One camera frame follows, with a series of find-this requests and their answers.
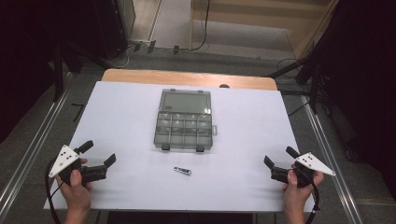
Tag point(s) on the person's right hand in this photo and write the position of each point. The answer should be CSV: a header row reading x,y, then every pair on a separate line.
x,y
295,191

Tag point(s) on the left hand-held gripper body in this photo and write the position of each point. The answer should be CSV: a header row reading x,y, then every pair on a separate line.
x,y
63,160

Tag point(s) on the black cabinet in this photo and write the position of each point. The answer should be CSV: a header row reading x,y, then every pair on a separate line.
x,y
113,25

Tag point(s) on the dark round knob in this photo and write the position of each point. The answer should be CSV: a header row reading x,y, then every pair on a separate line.
x,y
224,86

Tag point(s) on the white power strip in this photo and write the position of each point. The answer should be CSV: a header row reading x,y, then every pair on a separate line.
x,y
140,41

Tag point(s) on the black plug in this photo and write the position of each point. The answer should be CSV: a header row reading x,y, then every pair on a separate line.
x,y
176,49

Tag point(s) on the black floor tape strip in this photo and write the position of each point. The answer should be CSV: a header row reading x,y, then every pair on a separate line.
x,y
77,110

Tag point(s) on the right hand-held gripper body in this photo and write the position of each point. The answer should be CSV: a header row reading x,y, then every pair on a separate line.
x,y
313,163

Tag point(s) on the small silver metal part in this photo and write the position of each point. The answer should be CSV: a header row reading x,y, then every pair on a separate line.
x,y
182,170

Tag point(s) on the white table cover board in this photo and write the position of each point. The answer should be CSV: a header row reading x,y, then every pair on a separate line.
x,y
124,124

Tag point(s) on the clear plastic compartment box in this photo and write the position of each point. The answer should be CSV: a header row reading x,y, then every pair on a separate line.
x,y
183,124

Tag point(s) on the person's left hand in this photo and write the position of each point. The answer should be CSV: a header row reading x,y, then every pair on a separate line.
x,y
75,191

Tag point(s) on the metal floor rail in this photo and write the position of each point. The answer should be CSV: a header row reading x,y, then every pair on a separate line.
x,y
29,155
333,161

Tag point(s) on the black metal stand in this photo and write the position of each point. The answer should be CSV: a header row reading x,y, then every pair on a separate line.
x,y
58,74
312,81

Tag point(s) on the light wooden platform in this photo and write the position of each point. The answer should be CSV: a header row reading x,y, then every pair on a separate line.
x,y
249,18

